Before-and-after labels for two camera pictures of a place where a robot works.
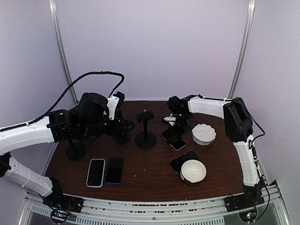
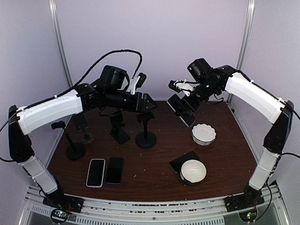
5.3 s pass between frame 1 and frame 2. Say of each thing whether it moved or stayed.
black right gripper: moved
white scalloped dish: stayed
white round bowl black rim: stayed
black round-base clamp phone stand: stayed
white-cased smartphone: stayed
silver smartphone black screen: moved
